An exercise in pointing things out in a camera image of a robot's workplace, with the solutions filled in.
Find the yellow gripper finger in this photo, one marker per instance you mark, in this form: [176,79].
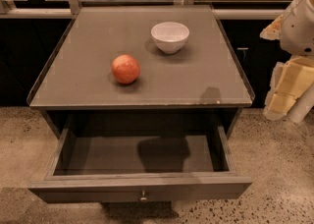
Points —
[288,82]
[273,30]

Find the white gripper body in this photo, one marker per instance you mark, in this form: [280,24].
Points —
[298,31]

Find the red apple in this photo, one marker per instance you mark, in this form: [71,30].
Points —
[125,69]

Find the metal drawer knob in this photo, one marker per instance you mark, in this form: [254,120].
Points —
[143,197]

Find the open top drawer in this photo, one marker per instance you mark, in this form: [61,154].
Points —
[90,168]

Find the dark wooden cabinet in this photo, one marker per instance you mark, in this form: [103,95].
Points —
[205,73]

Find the white ceramic bowl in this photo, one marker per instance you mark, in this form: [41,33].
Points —
[170,37]

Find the white cylindrical post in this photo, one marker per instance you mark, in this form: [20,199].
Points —
[302,106]

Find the small cabinet door handle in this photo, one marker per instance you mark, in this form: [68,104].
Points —
[242,51]

